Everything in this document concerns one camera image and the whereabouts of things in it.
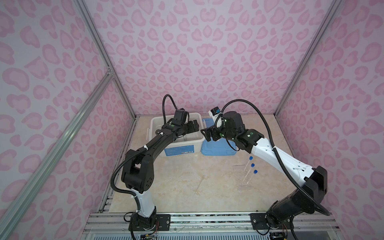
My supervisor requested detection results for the clear glass stirring rod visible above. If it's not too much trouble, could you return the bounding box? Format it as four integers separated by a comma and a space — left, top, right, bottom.
191, 176, 205, 196

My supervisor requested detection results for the white plastic storage bin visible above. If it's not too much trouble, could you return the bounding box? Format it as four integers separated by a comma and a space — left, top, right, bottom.
147, 117, 205, 157

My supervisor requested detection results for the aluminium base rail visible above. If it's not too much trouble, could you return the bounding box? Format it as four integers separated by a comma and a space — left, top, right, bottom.
81, 212, 344, 240

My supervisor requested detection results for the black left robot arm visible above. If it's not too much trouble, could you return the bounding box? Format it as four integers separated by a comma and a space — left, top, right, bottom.
115, 109, 200, 232

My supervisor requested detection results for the clear acrylic test tube rack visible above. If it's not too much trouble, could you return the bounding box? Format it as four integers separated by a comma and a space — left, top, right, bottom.
233, 164, 255, 191

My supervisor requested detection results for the blue plastic bin lid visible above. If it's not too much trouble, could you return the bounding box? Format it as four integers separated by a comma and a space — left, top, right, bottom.
200, 117, 238, 157

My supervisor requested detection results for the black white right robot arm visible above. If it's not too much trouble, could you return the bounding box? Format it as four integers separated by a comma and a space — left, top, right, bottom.
201, 107, 331, 229

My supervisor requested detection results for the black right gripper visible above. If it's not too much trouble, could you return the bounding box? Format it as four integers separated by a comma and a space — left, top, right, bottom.
199, 121, 237, 142

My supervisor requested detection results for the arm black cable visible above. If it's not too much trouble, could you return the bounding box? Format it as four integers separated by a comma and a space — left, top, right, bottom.
110, 93, 178, 240
221, 98, 331, 240

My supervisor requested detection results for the blue capped test tube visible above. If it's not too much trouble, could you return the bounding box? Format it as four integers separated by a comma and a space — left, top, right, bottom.
244, 170, 258, 185
243, 163, 255, 182
244, 156, 253, 171

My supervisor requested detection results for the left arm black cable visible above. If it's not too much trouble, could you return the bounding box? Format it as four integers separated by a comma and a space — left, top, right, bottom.
110, 93, 178, 240

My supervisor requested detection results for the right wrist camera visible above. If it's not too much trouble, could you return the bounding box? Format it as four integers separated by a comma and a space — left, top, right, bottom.
209, 107, 223, 129

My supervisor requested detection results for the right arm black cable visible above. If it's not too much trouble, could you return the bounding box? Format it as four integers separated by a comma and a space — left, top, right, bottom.
221, 98, 331, 240

